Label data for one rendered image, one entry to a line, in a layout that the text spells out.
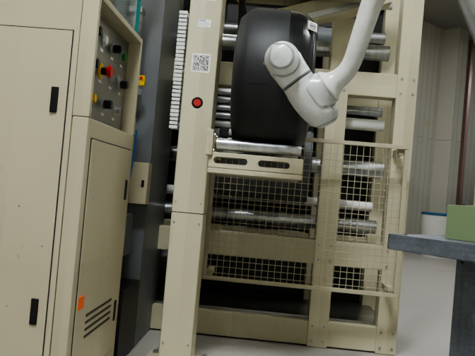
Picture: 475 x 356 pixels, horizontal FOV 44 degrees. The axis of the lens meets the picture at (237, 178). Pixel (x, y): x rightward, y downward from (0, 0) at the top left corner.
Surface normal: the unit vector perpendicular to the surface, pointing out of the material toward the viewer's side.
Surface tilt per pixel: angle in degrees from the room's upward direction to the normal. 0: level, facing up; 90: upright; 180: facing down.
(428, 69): 90
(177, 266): 90
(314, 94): 99
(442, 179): 90
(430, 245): 90
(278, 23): 52
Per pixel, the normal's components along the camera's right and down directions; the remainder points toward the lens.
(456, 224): -0.75, -0.08
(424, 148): 0.65, 0.04
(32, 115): -0.06, -0.03
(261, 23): 0.00, -0.61
